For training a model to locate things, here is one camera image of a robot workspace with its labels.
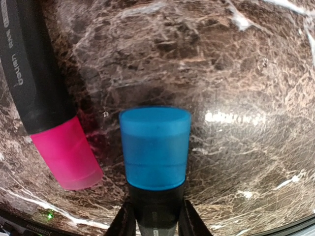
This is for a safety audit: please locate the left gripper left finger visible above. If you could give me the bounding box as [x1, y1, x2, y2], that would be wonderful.
[105, 202, 135, 236]

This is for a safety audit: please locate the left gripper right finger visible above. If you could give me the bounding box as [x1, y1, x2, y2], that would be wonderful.
[178, 200, 212, 236]

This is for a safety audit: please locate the blue cap black marker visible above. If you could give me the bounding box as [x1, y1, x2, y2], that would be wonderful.
[119, 106, 191, 236]

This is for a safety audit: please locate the pink cap black marker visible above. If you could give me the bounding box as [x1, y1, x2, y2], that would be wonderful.
[0, 0, 103, 190]

